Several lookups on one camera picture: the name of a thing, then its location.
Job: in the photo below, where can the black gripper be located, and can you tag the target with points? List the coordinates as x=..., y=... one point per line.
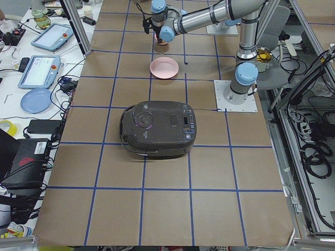
x=158, y=31

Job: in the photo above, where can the red apple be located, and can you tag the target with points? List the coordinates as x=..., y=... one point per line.
x=162, y=42

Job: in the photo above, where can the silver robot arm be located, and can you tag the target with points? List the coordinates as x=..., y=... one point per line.
x=168, y=22
x=226, y=24

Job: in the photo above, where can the pink plate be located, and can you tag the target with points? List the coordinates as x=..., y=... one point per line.
x=164, y=67

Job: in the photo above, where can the blue plate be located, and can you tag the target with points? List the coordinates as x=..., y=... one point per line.
x=36, y=101

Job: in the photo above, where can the dark grey rice cooker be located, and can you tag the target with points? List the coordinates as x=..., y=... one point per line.
x=158, y=128

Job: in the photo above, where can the blue teach pendant far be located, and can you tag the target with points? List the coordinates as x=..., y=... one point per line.
x=53, y=38

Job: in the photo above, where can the blue teach pendant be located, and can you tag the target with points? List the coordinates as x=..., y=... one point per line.
x=40, y=72
x=53, y=38

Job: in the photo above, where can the green glass bottle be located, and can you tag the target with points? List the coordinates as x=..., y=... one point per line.
x=41, y=19

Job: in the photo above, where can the blue teach pendant near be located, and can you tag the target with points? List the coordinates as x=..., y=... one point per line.
x=40, y=72

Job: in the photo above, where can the grey office chair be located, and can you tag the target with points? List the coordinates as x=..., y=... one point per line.
x=273, y=77

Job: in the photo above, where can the black power adapter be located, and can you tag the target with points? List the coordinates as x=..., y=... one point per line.
x=43, y=126

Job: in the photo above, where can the yellow tape roll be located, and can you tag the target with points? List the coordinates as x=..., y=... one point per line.
x=8, y=127

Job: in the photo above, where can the black computer box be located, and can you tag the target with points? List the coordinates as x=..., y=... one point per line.
x=27, y=169

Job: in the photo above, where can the aluminium frame post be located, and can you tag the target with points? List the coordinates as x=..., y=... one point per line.
x=77, y=26

